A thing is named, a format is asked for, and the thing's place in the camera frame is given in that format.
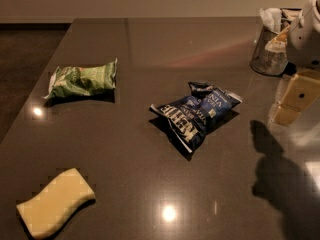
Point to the metal mesh cup holder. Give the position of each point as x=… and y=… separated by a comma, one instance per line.
x=270, y=56

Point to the green jalapeno chip bag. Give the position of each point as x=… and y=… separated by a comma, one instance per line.
x=82, y=81

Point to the yellow sponge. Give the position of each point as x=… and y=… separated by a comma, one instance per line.
x=47, y=212

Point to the blue Kettle chip bag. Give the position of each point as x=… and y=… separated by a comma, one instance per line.
x=192, y=117

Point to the white napkins in holder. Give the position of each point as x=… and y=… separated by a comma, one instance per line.
x=271, y=19

